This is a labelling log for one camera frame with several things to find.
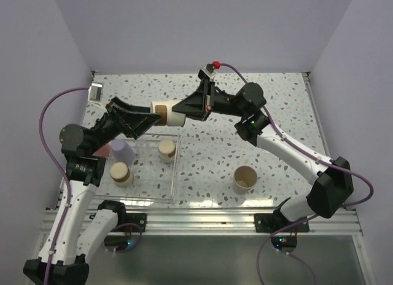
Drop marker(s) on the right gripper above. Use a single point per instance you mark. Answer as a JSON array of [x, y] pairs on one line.
[[198, 105]]

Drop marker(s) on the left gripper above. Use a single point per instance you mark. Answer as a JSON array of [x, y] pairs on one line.
[[131, 124]]

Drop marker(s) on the steel cup front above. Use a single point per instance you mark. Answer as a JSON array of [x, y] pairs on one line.
[[168, 116]]

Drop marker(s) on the purple plastic cup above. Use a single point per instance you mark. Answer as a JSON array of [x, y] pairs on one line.
[[122, 151]]

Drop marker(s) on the pink plastic cup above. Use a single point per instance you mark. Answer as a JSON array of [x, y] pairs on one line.
[[104, 151]]

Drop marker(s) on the steel cup with cork base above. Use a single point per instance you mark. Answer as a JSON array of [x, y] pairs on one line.
[[167, 150]]

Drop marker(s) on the beige plastic cup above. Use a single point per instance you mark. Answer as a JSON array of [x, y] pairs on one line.
[[244, 179]]

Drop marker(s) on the clear glass cup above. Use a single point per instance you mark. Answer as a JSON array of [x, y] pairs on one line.
[[142, 148]]

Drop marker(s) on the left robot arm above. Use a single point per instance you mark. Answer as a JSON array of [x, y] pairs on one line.
[[65, 256]]

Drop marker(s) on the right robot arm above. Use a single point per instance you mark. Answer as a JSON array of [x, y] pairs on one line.
[[330, 180]]

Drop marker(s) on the clear acrylic dish rack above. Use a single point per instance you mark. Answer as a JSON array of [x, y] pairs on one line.
[[154, 180]]

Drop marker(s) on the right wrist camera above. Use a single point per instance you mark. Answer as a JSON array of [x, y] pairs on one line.
[[208, 72]]

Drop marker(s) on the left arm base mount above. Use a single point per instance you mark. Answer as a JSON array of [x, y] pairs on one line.
[[132, 222]]

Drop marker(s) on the aluminium frame rail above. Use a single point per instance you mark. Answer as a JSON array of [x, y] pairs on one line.
[[230, 221]]

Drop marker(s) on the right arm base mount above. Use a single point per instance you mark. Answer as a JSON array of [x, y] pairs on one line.
[[270, 222]]

